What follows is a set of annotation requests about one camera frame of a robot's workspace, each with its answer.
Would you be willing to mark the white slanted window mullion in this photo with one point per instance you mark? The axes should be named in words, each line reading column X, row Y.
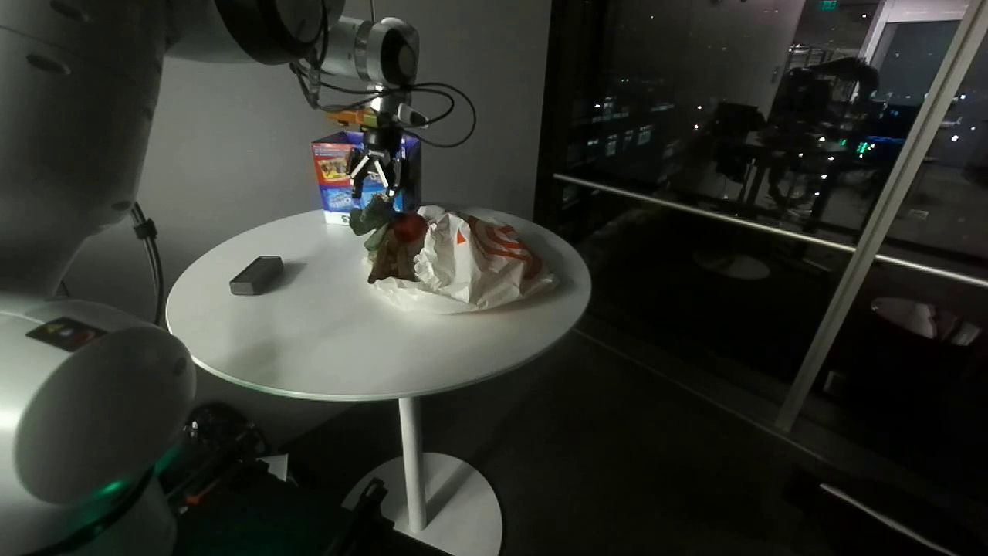
column 874, row 236

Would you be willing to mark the blue snack pack box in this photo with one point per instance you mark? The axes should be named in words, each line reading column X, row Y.
column 331, row 175

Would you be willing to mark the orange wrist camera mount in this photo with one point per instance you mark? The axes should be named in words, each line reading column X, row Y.
column 351, row 117

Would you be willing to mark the black robot stand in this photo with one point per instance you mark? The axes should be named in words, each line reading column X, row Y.
column 237, row 514

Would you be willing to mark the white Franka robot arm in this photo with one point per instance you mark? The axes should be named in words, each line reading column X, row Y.
column 81, row 104

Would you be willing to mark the round white pedestal table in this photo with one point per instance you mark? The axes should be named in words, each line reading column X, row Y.
column 412, row 463

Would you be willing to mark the white window rail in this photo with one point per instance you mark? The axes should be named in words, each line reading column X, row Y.
column 720, row 218

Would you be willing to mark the white and orange plastic bag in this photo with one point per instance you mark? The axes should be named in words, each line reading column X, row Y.
column 484, row 263

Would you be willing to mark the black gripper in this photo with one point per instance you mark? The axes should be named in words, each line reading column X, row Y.
column 385, row 127

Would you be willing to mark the grey felt block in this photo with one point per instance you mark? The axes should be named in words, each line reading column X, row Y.
column 257, row 277

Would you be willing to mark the brown and green plush toy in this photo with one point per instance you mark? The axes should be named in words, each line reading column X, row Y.
column 389, row 242

